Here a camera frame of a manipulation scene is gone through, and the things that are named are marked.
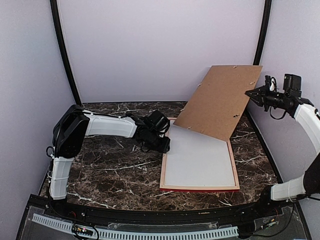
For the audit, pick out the red wooden picture frame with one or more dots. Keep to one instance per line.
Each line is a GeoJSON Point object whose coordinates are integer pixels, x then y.
{"type": "Point", "coordinates": [162, 175]}

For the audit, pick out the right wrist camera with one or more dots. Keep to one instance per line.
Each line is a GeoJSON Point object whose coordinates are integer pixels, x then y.
{"type": "Point", "coordinates": [291, 85]}

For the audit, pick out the brown cardboard backing board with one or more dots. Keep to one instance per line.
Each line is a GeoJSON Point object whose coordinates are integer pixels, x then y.
{"type": "Point", "coordinates": [219, 101]}

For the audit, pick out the black corner post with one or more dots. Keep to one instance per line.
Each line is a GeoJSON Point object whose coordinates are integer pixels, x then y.
{"type": "Point", "coordinates": [63, 51]}
{"type": "Point", "coordinates": [263, 32]}

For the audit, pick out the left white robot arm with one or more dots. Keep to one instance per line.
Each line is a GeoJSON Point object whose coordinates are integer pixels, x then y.
{"type": "Point", "coordinates": [77, 124]}

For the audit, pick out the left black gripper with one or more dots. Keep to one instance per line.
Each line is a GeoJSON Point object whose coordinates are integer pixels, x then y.
{"type": "Point", "coordinates": [163, 148]}

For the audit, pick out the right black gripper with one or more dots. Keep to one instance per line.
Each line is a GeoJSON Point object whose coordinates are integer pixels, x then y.
{"type": "Point", "coordinates": [260, 91]}

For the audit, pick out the left black corner post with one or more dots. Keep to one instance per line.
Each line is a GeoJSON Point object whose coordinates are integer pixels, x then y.
{"type": "Point", "coordinates": [63, 51]}

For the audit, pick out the black front rail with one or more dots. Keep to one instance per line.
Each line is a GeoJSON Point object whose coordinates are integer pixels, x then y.
{"type": "Point", "coordinates": [241, 214]}

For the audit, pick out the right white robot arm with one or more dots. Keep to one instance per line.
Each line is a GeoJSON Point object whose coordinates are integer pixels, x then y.
{"type": "Point", "coordinates": [307, 116]}

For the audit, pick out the right black corner post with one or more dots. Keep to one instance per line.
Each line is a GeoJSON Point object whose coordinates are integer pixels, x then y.
{"type": "Point", "coordinates": [263, 32]}

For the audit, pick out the white slotted cable duct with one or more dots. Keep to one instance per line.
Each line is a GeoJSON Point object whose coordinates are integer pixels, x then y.
{"type": "Point", "coordinates": [86, 232]}

